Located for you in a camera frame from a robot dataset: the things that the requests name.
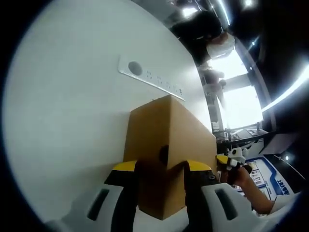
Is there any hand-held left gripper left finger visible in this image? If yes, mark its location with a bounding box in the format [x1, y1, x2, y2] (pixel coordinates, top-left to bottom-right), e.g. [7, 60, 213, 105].
[45, 160, 140, 232]

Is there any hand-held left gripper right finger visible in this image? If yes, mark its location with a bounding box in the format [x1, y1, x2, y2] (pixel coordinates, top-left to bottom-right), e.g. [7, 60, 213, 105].
[184, 159, 255, 232]

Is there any brown cardboard shoe box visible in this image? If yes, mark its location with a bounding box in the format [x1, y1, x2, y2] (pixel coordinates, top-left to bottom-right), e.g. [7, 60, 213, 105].
[123, 94, 217, 221]

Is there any person's right hand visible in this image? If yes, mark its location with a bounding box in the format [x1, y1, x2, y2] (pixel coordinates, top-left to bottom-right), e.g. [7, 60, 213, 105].
[226, 166, 254, 191]

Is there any blue white printed board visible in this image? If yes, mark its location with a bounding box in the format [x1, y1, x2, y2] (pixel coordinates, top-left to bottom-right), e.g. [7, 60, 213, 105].
[250, 154, 292, 203]

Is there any black panel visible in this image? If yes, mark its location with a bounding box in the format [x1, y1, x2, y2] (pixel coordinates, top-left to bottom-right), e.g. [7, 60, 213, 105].
[262, 131, 301, 155]

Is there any white desk socket panel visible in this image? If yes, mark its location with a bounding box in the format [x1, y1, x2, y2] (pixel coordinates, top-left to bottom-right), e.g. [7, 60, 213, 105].
[117, 54, 186, 102]

